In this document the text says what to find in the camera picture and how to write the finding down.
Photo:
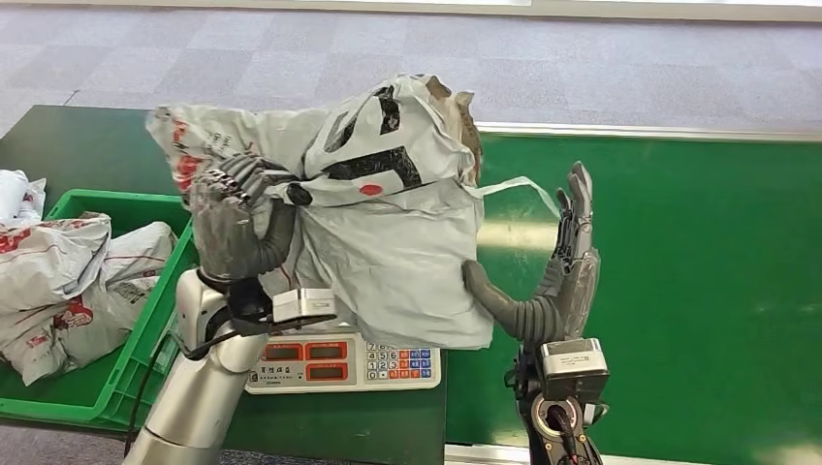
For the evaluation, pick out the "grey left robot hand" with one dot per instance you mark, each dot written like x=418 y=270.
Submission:
x=225 y=237

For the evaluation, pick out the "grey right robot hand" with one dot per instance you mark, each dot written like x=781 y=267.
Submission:
x=575 y=289

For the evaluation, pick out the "grey plastic mailer package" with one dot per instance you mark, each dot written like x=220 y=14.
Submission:
x=385 y=257

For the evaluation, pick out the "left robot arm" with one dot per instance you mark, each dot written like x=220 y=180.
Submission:
x=192 y=398

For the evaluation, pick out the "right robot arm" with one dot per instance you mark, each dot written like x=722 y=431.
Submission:
x=536 y=446

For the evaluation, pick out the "large grey mailer package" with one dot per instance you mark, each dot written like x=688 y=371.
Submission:
x=122 y=282

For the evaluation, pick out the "green plastic basket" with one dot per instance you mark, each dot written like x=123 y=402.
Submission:
x=138 y=367

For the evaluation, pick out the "grey package red print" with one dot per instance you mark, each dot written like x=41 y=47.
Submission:
x=51 y=263

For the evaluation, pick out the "small white plastic package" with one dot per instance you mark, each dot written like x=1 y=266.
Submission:
x=16 y=192

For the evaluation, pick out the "green conveyor belt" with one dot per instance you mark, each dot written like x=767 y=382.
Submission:
x=706 y=289

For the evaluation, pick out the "white electronic scale steel tray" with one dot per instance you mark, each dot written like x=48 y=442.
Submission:
x=340 y=373

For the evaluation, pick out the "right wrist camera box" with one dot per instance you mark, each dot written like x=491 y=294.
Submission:
x=571 y=358

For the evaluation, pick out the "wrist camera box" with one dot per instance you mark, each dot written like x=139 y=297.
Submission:
x=571 y=358
x=302 y=303

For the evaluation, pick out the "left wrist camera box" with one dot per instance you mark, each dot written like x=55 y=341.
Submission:
x=302 y=303

